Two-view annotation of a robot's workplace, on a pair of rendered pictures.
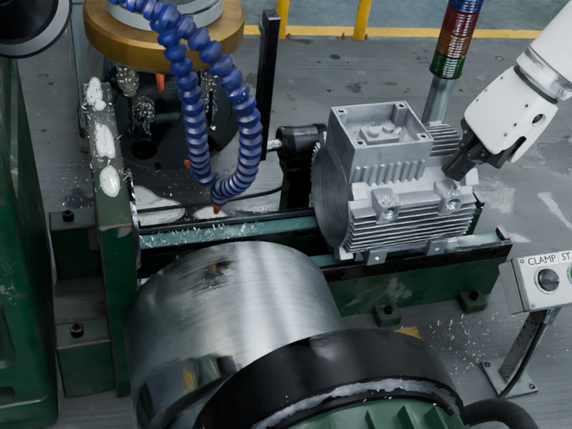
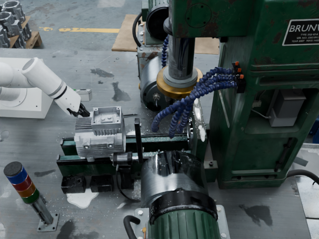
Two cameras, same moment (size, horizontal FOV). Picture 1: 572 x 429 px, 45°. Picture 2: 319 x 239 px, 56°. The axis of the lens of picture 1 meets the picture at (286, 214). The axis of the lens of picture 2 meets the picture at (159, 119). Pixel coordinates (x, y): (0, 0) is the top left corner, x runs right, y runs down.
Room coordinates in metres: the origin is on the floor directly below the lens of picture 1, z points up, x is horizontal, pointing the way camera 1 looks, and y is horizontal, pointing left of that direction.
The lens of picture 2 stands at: (1.58, 0.39, 2.05)
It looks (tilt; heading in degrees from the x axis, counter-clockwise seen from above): 47 degrees down; 200
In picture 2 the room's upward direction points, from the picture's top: 1 degrees counter-clockwise
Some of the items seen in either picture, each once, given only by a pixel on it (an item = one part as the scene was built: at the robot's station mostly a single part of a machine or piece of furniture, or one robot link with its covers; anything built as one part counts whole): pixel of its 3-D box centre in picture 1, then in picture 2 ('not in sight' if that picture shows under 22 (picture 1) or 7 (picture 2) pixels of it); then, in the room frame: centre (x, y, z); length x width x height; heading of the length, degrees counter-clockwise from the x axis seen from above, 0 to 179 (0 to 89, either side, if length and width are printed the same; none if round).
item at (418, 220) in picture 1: (388, 189); (101, 135); (0.84, -0.15, 1.02); 0.20 x 0.19 x 0.19; 112
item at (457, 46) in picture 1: (454, 39); (24, 187); (1.21, -0.27, 1.10); 0.06 x 0.06 x 0.04
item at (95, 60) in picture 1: (163, 73); (174, 196); (1.05, 0.25, 1.04); 0.41 x 0.25 x 0.25; 21
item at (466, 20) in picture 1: (460, 17); (20, 180); (1.21, -0.27, 1.14); 0.06 x 0.06 x 0.04
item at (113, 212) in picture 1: (88, 243); (202, 137); (0.68, 0.28, 0.97); 0.30 x 0.11 x 0.34; 21
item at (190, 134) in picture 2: (131, 217); (189, 132); (0.70, 0.22, 1.02); 0.15 x 0.02 x 0.15; 21
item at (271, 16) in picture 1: (265, 90); (138, 142); (0.91, 0.06, 1.12); 0.04 x 0.03 x 0.26; 111
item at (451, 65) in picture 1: (448, 60); (29, 193); (1.21, -0.27, 1.05); 0.06 x 0.06 x 0.04
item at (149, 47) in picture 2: not in sight; (163, 59); (0.18, -0.08, 0.99); 0.35 x 0.31 x 0.37; 21
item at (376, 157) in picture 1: (376, 143); (107, 121); (0.83, -0.12, 1.11); 0.12 x 0.11 x 0.07; 112
